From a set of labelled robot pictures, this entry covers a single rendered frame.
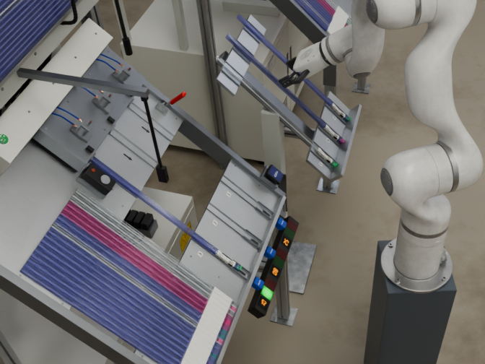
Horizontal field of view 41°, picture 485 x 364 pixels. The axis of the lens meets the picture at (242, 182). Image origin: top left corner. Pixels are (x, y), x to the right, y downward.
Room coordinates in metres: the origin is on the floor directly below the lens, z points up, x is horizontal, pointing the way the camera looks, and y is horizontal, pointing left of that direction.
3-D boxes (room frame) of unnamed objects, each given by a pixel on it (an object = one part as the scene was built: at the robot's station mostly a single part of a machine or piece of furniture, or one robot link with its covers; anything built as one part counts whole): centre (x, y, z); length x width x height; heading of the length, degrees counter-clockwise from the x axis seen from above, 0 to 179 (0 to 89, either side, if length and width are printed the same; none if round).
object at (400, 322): (1.03, -0.44, 0.35); 0.18 x 0.18 x 0.70; 86
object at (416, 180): (1.02, -0.41, 1.00); 0.19 x 0.12 x 0.24; 101
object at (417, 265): (1.03, -0.44, 0.79); 0.19 x 0.19 x 0.18
